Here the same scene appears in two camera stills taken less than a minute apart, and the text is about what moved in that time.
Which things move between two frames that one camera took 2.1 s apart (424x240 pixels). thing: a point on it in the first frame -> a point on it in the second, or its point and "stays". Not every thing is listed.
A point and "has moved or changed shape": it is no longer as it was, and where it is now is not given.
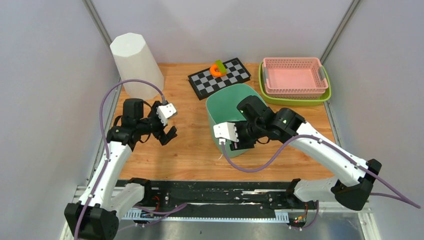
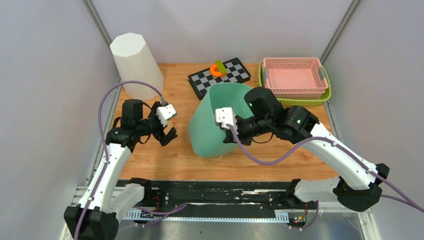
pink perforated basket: x=294 y=77 stays
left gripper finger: x=172 y=133 stays
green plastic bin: x=221 y=107 has moved or changed shape
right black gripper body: x=248 y=133 stays
